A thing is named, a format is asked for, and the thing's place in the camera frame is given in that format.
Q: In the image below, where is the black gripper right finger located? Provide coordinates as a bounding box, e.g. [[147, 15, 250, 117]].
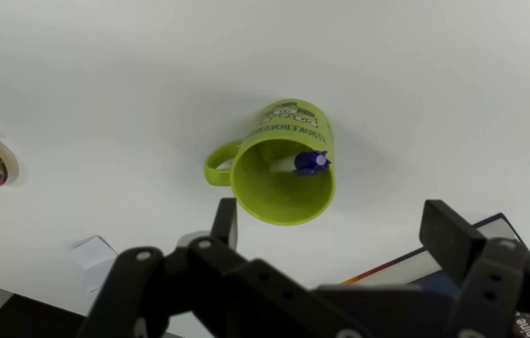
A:
[[417, 199, 530, 338]]

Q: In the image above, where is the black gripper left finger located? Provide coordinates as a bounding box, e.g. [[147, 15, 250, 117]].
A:
[[75, 198, 367, 338]]

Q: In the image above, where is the blue capped white marker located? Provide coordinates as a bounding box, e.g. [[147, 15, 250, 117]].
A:
[[269, 149, 333, 179]]

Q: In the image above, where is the lime green mug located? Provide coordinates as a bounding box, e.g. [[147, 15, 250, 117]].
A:
[[203, 98, 338, 228]]

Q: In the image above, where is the small white paper piece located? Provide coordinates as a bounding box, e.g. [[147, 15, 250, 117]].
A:
[[68, 235, 120, 297]]

